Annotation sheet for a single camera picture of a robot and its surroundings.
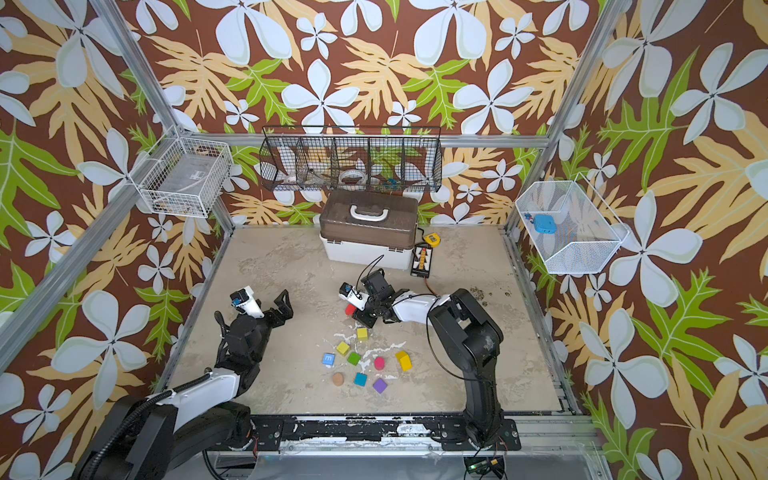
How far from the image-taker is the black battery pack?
107cm

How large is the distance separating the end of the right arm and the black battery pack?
27 centimetres

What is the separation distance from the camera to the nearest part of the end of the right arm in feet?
2.41
